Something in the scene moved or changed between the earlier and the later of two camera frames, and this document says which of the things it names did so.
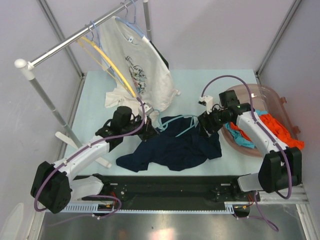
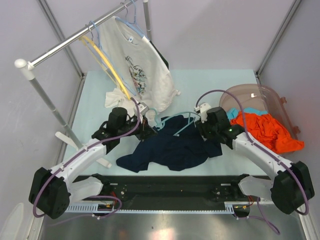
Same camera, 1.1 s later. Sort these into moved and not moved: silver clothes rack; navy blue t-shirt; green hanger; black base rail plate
Moved: green hanger
Not moved: black base rail plate; silver clothes rack; navy blue t-shirt
